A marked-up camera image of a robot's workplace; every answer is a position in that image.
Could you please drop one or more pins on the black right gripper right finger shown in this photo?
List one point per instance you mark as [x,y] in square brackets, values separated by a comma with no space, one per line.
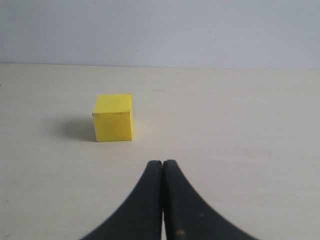
[187,216]

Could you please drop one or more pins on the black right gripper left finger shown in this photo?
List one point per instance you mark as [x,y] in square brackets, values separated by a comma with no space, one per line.
[140,216]

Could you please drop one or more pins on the yellow cube block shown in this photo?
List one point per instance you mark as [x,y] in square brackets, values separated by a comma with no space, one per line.
[113,118]

